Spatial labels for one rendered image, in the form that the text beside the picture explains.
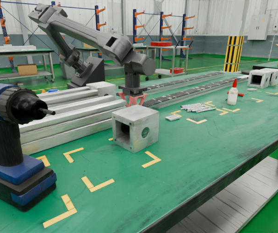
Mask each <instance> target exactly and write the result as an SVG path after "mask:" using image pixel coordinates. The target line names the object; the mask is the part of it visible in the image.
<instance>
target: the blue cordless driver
mask: <svg viewBox="0 0 278 233"><path fill-rule="evenodd" d="M47 114H49V115H55V114H56V112H55V111H53V110H48V106H47V104H46V103H45V102H44V101H42V100H41V99H39V97H38V96H37V95H36V93H35V92H33V91H32V90H31V89H27V88H22V87H19V86H14V85H8V84H2V83H0V199H1V200H3V201H5V202H6V203H8V204H10V205H12V206H14V207H15V208H17V209H19V210H21V211H23V212H26V211H28V210H30V209H31V208H32V207H33V206H35V205H36V204H37V203H39V202H40V201H41V200H42V199H44V198H45V197H46V196H47V195H48V194H50V193H51V192H52V191H54V190H55V189H56V181H57V178H56V173H55V172H54V171H53V170H52V169H51V168H48V167H46V166H44V163H43V161H42V160H39V159H36V158H33V157H31V156H28V155H26V154H23V153H22V147H21V142H20V131H19V124H20V125H24V124H28V123H29V122H32V121H33V120H40V119H43V118H44V117H45V116H46V115H47Z"/></svg>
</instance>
